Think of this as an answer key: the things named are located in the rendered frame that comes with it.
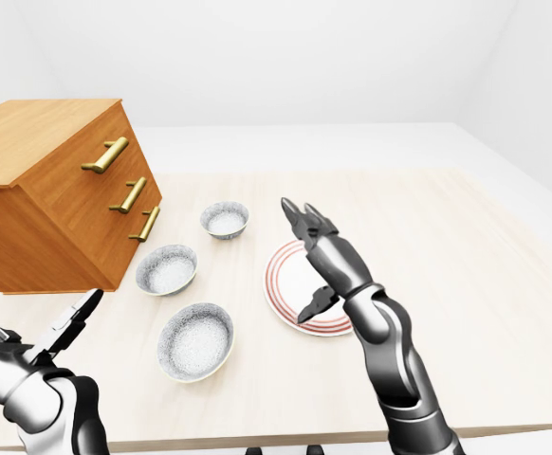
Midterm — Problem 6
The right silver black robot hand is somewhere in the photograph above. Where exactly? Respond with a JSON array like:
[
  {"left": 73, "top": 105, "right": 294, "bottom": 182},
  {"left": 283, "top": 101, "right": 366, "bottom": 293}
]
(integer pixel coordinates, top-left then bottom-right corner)
[{"left": 281, "top": 196, "right": 385, "bottom": 326}]

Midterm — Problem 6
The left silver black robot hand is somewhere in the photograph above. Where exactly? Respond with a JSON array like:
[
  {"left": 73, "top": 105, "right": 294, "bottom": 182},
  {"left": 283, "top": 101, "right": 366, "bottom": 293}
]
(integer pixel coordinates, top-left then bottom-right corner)
[{"left": 0, "top": 287, "right": 105, "bottom": 405}]

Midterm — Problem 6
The white plate with red rings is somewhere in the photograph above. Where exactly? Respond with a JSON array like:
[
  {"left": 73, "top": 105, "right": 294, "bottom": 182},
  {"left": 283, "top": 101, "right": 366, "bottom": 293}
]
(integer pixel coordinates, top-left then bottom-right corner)
[{"left": 262, "top": 239, "right": 356, "bottom": 338}]

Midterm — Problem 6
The small patterned bowl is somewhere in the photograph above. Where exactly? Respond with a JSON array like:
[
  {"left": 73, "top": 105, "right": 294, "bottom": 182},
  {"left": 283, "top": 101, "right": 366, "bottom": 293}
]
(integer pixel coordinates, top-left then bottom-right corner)
[{"left": 199, "top": 200, "right": 250, "bottom": 242}]

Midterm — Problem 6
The large patterned bowl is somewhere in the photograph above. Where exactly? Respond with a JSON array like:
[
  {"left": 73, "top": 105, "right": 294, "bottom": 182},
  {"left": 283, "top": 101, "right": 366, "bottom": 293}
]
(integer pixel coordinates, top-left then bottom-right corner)
[{"left": 156, "top": 301, "right": 235, "bottom": 385}]

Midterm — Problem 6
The medium patterned bowl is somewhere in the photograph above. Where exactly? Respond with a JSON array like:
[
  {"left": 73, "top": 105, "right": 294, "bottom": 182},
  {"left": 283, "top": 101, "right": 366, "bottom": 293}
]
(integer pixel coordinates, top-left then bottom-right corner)
[{"left": 135, "top": 244, "right": 199, "bottom": 298}]

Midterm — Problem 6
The small wooden drawer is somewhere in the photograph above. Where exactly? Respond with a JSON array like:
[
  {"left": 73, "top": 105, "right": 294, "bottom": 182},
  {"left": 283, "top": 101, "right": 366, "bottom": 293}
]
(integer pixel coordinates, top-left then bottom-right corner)
[{"left": 90, "top": 169, "right": 164, "bottom": 291}]

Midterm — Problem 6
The medium wooden drawer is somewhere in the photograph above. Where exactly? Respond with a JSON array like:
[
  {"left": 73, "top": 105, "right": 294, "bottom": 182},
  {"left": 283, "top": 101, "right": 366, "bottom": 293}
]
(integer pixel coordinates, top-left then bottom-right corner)
[{"left": 60, "top": 140, "right": 154, "bottom": 265}]

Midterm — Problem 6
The large wooden drawer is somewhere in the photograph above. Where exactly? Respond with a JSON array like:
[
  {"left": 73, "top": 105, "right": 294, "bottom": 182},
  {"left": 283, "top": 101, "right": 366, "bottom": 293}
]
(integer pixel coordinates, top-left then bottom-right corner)
[{"left": 19, "top": 101, "right": 140, "bottom": 232}]

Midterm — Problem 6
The wooden cabinet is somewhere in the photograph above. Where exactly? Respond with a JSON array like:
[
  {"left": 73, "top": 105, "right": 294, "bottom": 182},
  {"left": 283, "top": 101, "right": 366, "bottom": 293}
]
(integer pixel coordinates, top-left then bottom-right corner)
[{"left": 0, "top": 98, "right": 164, "bottom": 296}]

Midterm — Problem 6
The short brass drawer handle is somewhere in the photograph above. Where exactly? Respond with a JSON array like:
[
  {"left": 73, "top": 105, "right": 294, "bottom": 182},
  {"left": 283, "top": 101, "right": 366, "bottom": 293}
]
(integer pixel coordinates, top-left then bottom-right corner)
[{"left": 128, "top": 206, "right": 161, "bottom": 244}]

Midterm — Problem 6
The medium brass drawer handle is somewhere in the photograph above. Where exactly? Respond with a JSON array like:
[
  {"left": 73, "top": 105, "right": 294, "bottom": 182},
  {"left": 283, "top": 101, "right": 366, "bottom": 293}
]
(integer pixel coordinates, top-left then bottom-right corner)
[{"left": 108, "top": 176, "right": 148, "bottom": 215}]

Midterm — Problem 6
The long brass drawer handle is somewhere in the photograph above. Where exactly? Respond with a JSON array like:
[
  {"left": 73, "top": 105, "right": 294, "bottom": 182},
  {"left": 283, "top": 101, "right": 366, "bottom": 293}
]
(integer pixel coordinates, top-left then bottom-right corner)
[{"left": 81, "top": 136, "right": 130, "bottom": 175}]

